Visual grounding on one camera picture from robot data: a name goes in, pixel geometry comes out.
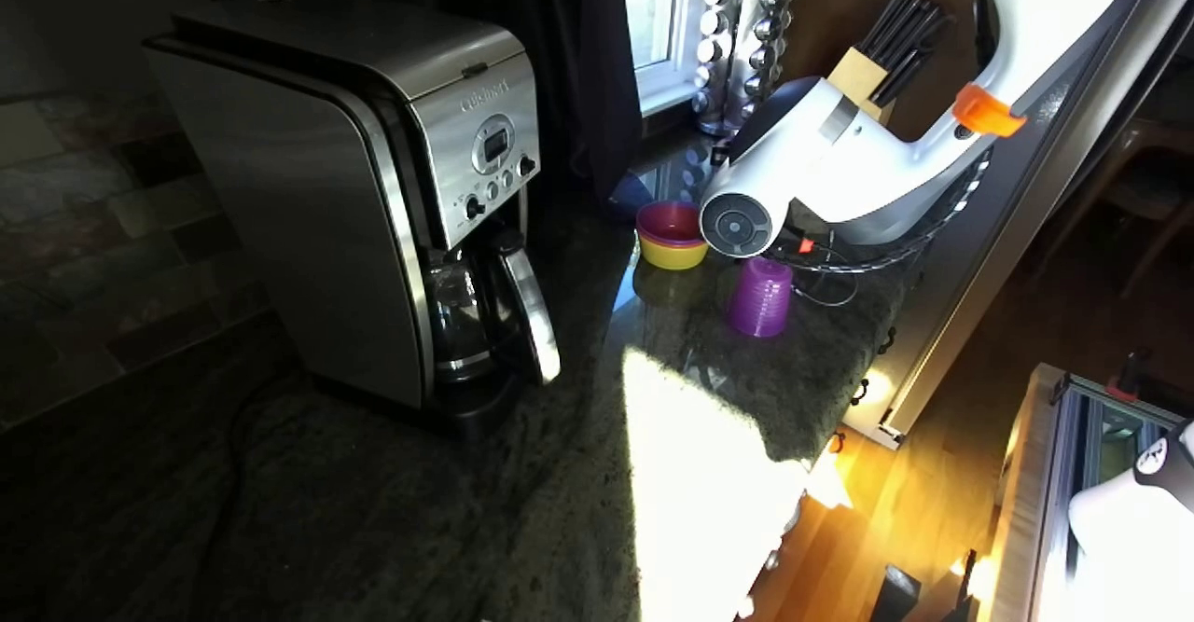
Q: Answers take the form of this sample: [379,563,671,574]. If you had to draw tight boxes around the purple plastic cup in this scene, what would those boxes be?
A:
[728,256,795,339]

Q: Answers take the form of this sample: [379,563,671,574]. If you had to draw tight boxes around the glass coffee carafe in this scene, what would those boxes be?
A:
[424,228,562,401]

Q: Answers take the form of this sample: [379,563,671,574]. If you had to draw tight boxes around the revolving spice rack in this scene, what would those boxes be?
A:
[691,0,799,139]

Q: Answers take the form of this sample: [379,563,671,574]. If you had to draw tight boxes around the window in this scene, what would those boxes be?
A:
[618,0,721,117]

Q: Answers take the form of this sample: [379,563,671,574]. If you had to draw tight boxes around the stainless steel coffee maker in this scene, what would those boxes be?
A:
[143,0,562,421]

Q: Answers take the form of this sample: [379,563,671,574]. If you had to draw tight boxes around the wooden knife block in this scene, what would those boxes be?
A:
[827,0,954,125]

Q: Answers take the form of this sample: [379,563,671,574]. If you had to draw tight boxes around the long grey metal panel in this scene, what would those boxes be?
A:
[844,0,1194,448]

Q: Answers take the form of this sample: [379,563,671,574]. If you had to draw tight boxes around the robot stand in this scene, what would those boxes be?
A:
[987,364,1194,622]

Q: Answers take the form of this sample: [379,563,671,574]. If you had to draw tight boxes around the red clamp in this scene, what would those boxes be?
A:
[1104,350,1154,405]

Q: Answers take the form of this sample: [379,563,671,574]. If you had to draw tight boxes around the wooden chair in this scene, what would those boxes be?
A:
[1034,117,1194,299]

